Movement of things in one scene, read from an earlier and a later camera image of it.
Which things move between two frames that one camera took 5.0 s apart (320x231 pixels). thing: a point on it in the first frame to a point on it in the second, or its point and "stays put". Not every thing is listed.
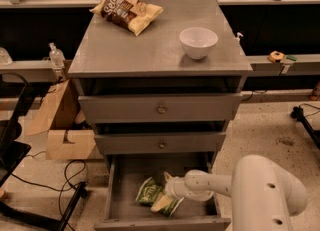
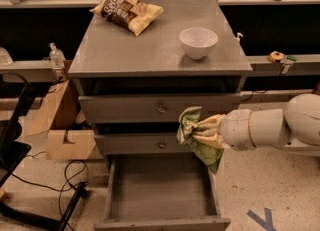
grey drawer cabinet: x=159 y=104 stays put
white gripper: x=172 y=187 to x=235 y=129
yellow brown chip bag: x=127 y=11 stays put
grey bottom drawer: x=125 y=173 stays put
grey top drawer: x=159 y=107 stays put
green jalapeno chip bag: x=149 y=190 to x=207 y=153
